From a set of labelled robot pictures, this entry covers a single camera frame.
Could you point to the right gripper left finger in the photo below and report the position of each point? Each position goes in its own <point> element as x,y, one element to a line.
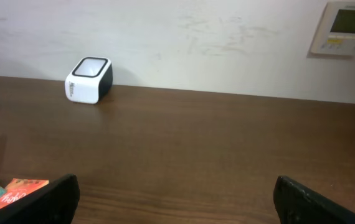
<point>54,203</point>

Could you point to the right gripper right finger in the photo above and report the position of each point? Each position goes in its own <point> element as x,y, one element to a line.
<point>297,204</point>

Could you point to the orange tissue pack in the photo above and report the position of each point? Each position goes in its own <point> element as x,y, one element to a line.
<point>19,188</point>

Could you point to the white barcode scanner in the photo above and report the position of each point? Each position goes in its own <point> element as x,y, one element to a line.
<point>90,80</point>

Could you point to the beige wall control panel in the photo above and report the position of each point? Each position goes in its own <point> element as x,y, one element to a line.
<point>335,34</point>

